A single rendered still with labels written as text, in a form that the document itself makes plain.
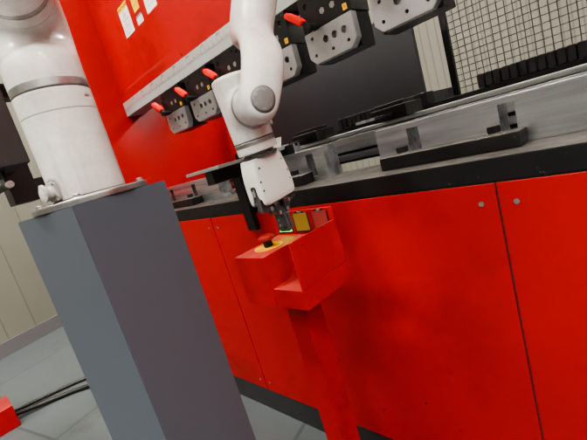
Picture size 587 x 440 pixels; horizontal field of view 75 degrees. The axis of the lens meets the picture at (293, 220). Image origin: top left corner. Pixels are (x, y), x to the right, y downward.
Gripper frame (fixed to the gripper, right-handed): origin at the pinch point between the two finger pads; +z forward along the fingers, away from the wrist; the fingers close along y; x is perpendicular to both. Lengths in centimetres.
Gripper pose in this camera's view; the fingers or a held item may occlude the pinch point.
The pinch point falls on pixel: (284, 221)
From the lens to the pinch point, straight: 82.3
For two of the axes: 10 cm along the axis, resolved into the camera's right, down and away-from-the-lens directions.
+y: -6.2, 4.1, -6.7
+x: 7.1, -0.7, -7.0
